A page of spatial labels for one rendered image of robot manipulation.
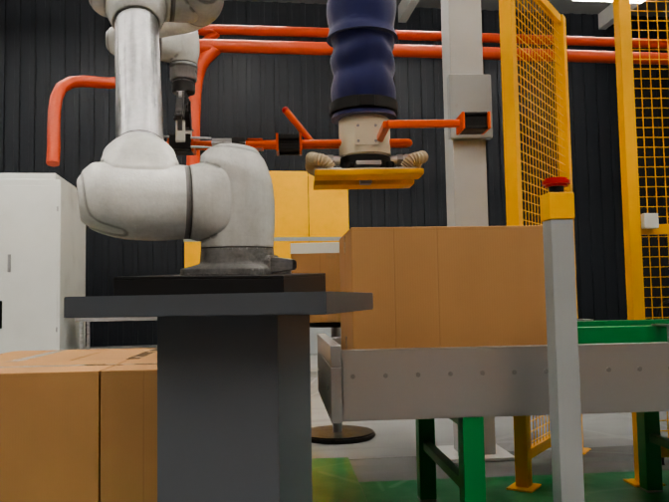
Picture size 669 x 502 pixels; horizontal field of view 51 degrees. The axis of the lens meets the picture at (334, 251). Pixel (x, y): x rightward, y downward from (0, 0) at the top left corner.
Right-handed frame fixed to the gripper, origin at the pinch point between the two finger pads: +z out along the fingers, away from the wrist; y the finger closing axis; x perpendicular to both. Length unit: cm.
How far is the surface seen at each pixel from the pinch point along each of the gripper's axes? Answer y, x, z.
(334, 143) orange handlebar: -1.4, -48.8, 1.0
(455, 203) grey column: 96, -110, 8
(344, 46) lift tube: -7, -53, -30
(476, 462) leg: -34, -84, 97
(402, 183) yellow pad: 6, -72, 13
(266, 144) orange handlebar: -1.3, -26.7, 1.1
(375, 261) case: -19, -60, 41
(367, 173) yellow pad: -13, -58, 13
